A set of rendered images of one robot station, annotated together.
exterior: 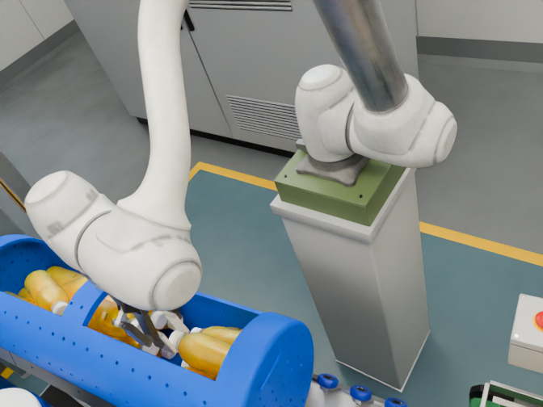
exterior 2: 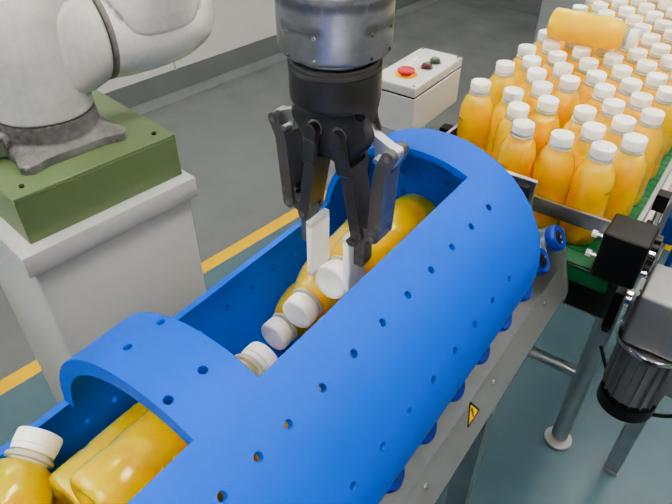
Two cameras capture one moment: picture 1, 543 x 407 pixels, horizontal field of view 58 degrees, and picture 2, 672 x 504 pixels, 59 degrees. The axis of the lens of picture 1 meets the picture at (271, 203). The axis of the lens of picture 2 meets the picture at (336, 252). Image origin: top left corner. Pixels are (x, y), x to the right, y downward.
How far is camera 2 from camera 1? 1.06 m
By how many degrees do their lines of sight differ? 68
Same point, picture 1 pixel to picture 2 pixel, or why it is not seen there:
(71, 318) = (219, 405)
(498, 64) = not seen: outside the picture
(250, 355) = (439, 136)
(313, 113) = (48, 13)
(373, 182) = (141, 122)
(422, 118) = not seen: outside the picture
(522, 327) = (406, 82)
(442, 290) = not seen: hidden behind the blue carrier
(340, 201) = (139, 153)
